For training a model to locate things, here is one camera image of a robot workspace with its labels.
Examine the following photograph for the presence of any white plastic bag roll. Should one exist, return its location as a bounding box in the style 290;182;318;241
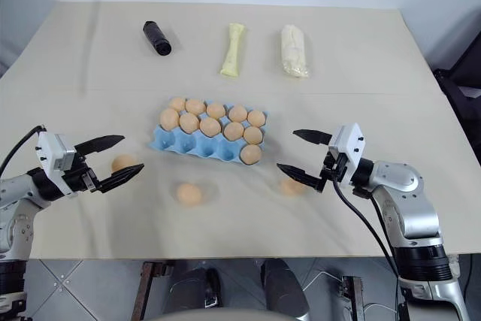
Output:
280;24;313;80

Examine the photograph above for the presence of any dark glossy rounded shape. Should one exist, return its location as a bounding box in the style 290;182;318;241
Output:
169;265;223;315
260;258;311;321

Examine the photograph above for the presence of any rusty brown table leg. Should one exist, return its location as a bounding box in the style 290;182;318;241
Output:
131;260;174;321
339;274;366;321

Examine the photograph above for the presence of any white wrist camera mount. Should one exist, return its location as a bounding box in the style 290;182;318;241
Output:
328;123;367;187
36;132;78;195

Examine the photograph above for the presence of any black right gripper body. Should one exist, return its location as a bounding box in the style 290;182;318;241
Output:
318;145;356;193

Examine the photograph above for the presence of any beige tablecloth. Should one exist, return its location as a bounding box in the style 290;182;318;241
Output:
0;0;481;262

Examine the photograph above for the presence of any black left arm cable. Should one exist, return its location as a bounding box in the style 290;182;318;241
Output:
0;124;48;179

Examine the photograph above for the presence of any black chair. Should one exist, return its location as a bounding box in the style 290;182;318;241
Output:
431;29;481;171

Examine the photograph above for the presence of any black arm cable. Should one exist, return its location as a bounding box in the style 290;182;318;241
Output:
352;189;396;259
0;124;48;179
330;178;401;277

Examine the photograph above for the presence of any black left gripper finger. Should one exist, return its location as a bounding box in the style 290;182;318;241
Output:
74;134;126;157
97;163;146;194

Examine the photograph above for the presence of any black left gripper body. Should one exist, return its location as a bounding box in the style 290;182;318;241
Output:
62;151;101;196

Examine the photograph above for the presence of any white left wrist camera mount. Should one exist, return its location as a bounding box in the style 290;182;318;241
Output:
36;132;78;195

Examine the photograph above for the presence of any blue egg tray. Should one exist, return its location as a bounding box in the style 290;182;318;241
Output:
146;101;269;168

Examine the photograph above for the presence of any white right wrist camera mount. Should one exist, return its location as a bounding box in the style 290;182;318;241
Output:
328;123;367;187

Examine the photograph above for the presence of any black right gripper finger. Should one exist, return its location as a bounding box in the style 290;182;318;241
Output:
292;129;333;147
276;163;325;194

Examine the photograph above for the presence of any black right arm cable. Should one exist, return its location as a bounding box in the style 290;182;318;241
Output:
330;178;401;277
352;189;396;259

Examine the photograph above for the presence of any pale yellow plastic roll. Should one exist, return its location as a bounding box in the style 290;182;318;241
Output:
218;22;247;77

